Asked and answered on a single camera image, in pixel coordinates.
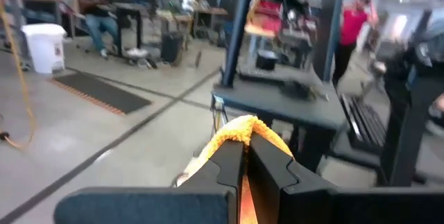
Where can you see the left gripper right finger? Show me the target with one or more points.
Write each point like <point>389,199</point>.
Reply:
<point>274,175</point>

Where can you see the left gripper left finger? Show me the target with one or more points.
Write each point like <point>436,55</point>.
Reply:
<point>222,172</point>

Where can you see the orange microfiber towel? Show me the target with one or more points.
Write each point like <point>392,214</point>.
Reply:
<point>239,128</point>

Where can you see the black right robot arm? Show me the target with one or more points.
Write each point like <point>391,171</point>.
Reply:
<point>416,61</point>

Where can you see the grey desk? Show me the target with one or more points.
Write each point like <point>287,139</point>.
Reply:
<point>277,102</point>

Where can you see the grey keyboard tray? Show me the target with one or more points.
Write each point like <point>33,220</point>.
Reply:
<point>360,154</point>

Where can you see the black backlit keyboard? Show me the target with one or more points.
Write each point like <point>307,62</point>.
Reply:
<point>364,123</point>

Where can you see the small black box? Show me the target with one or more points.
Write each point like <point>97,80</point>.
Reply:
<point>266,60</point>

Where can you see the black bin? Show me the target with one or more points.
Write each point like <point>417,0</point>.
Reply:
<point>171,47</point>

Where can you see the black orange-striped floor mat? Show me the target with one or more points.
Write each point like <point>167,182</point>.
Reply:
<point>104,94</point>

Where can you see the black desk pole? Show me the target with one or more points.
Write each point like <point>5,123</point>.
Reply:
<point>239,30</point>
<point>329,26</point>

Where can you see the person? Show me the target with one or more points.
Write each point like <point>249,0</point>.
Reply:
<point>98,26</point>
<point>352,26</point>

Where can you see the black desk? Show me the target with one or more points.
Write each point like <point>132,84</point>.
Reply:
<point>132,10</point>

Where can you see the white bin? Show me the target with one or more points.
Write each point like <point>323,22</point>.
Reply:
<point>43,50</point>

